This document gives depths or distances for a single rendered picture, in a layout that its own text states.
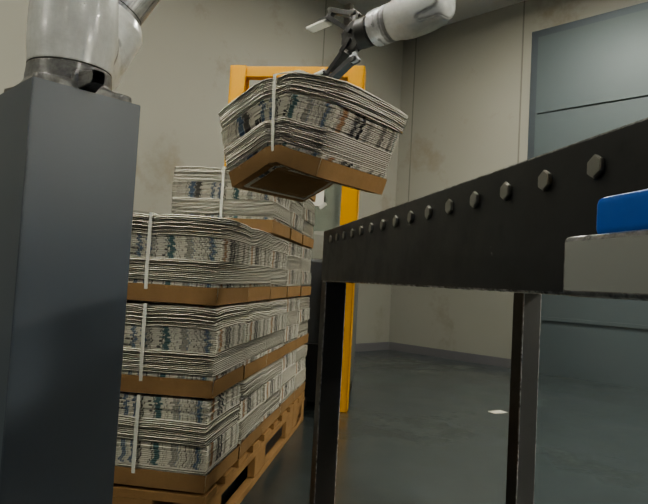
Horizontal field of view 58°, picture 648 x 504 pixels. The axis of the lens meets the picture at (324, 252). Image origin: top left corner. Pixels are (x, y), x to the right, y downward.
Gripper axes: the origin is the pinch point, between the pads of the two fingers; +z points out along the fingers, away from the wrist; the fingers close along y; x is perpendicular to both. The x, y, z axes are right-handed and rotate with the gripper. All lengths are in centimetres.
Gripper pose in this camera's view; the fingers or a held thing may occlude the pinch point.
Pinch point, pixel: (311, 52)
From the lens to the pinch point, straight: 168.3
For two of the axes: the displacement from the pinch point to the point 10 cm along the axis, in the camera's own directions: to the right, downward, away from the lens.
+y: -0.1, 9.9, -1.2
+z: -7.7, 0.7, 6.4
